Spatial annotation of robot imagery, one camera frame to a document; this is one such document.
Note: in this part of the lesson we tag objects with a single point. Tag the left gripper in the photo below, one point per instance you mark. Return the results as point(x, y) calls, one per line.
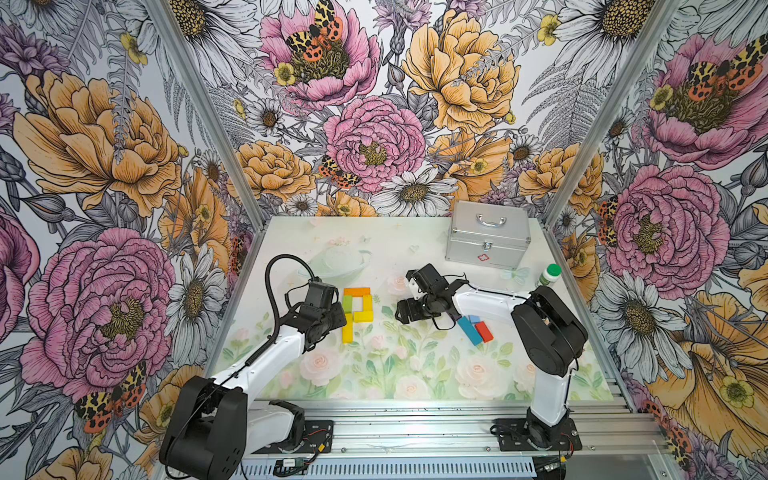
point(338, 320)

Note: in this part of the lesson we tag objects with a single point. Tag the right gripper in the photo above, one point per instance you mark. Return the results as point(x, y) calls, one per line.
point(402, 308)

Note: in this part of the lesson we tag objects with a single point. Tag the yellow long block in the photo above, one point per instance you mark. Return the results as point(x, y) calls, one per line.
point(363, 317)
point(348, 329)

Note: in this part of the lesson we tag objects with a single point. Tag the orange block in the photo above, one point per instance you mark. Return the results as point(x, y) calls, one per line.
point(357, 292)

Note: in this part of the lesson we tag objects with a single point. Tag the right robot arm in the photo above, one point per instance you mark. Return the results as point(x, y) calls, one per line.
point(551, 334)

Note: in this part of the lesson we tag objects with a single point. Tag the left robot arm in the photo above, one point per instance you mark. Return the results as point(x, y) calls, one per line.
point(215, 422)

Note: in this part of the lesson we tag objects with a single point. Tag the teal block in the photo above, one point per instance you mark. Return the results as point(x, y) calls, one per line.
point(470, 331)

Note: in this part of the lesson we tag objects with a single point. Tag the clear glass bowl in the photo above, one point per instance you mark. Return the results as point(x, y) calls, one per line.
point(339, 263)

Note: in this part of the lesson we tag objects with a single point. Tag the red block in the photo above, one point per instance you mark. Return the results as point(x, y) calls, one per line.
point(484, 332)

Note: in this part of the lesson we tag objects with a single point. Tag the silver metal case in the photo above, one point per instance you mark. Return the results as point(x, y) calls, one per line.
point(488, 235)

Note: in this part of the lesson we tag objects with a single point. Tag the white green-capped bottle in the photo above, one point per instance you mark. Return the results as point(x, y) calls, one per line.
point(550, 275)

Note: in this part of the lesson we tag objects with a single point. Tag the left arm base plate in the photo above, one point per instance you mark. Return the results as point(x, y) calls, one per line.
point(316, 437)

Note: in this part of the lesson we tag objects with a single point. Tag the aluminium rail frame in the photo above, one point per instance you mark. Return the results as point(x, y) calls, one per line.
point(452, 440)

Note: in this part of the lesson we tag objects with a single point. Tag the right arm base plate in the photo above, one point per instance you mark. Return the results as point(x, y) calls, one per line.
point(530, 435)

